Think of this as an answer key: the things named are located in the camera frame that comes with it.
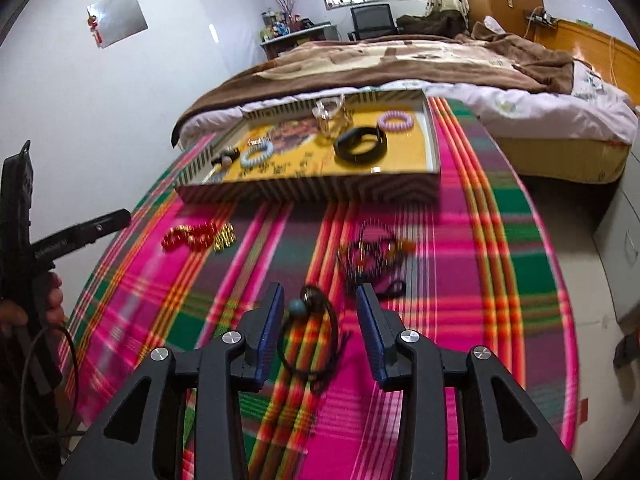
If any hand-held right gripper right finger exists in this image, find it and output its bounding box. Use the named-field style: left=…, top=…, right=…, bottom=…
left=355, top=282, right=583, bottom=480

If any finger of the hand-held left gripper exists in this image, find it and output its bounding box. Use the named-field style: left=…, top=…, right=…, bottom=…
left=70, top=209, right=132, bottom=250

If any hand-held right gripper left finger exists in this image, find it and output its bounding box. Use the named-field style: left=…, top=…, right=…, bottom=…
left=59, top=282, right=286, bottom=480

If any black hair tie with bead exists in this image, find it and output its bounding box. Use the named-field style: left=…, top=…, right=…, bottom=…
left=277, top=284, right=351, bottom=396

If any striped box with yellow inside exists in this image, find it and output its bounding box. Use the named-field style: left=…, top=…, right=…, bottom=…
left=174, top=89, right=442, bottom=206

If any blue spiral hair tie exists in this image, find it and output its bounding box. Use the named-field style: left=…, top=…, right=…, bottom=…
left=240, top=141, right=275, bottom=168

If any black wristband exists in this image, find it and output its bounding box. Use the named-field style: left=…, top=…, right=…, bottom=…
left=334, top=125, right=388, bottom=167

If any clear amber hair claw clip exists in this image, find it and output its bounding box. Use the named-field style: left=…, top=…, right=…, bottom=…
left=312, top=94, right=353, bottom=140

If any purple spiral hair tie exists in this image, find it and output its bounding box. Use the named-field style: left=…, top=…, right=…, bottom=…
left=377, top=111, right=413, bottom=133

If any person's left hand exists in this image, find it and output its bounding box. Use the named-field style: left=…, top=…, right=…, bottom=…
left=0, top=271, right=66, bottom=337

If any pink green plaid cloth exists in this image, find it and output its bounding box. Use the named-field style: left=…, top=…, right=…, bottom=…
left=60, top=97, right=581, bottom=480

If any yellow mattress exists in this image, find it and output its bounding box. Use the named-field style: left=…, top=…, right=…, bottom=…
left=492, top=135, right=628, bottom=185

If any cola bottle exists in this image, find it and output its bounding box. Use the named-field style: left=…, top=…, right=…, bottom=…
left=614, top=330, right=640, bottom=371

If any grey drawer cabinet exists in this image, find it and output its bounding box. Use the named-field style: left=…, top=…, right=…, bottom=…
left=592, top=150, right=640, bottom=326

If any group of bottles and jars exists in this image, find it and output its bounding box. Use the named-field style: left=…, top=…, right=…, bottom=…
left=260, top=7, right=301, bottom=41

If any small desk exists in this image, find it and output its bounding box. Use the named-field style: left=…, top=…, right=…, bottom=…
left=260, top=22, right=338, bottom=61

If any white floral bed sheet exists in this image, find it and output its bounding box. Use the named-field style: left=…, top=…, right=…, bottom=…
left=180, top=67, right=640, bottom=143

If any bed with brown blanket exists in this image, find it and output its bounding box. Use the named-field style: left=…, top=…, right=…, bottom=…
left=171, top=35, right=588, bottom=148

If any black office chair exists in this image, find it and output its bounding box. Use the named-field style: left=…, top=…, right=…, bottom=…
left=348, top=3, right=399, bottom=41

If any dark brown cloth pile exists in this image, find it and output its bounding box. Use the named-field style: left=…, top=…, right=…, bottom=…
left=396, top=10, right=468, bottom=36

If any wooden headboard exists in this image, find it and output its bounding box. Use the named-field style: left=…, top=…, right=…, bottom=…
left=550, top=19, right=640, bottom=111

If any dark bead necklace pile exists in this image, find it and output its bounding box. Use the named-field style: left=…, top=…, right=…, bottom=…
left=336, top=219, right=416, bottom=286

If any red bead bracelet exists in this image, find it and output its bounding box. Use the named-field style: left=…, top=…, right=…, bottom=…
left=161, top=223, right=218, bottom=252

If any gold bead bracelet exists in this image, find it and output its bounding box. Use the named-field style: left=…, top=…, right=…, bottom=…
left=212, top=222, right=236, bottom=253

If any black cable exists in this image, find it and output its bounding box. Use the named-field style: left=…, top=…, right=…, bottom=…
left=20, top=325, right=83, bottom=436

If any silver wall sheet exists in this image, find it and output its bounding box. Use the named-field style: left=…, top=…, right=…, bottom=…
left=86, top=0, right=149, bottom=50

